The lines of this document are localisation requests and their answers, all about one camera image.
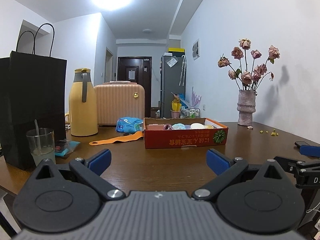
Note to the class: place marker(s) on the black phone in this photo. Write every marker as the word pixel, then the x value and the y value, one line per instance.
pixel 298 144

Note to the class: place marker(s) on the yellow thermos jug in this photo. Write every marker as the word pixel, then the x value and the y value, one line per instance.
pixel 83 105

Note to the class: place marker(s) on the dark entrance door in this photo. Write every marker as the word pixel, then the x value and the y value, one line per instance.
pixel 137 70

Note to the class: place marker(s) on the pink satin scrunchie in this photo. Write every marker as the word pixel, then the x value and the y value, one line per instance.
pixel 168 127

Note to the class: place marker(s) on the glass cup with drink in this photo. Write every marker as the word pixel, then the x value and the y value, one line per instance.
pixel 41 143

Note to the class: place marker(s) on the brick red sponge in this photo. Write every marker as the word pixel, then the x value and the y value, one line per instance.
pixel 155 127

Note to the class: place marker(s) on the pink ribbed suitcase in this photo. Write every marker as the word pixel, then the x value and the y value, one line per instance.
pixel 118 99

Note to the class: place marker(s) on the blue wet wipes pack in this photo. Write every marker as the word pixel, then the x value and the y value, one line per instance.
pixel 129 125

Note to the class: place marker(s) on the grey refrigerator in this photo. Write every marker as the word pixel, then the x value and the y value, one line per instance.
pixel 170 83

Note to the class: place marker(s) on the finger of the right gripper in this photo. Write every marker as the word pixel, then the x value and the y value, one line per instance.
pixel 287 164
pixel 311 151

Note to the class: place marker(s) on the blue snack wrapper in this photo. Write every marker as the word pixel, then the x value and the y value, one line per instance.
pixel 64 148

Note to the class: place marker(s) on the yellow box on fridge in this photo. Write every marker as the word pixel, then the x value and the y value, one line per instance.
pixel 176 50

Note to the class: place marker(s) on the pink ceramic vase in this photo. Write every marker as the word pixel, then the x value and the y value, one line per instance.
pixel 246 107

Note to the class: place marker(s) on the wall electrical panel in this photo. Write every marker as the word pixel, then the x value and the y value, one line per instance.
pixel 196 50

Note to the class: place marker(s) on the black paper shopping bag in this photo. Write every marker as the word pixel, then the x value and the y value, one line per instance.
pixel 32 93

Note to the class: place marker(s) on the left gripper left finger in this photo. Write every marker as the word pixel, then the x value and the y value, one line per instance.
pixel 89 171

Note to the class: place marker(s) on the red orange cardboard box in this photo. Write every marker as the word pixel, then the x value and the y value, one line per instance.
pixel 184 137

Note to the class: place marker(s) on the light blue plush toy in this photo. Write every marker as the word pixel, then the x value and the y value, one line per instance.
pixel 178 126

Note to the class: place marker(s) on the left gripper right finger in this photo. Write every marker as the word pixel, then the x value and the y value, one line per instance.
pixel 227 171

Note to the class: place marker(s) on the wire rack with supplies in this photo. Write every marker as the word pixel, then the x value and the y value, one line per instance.
pixel 183 108

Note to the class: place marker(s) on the dried pink roses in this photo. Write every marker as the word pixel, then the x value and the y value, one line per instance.
pixel 247 74

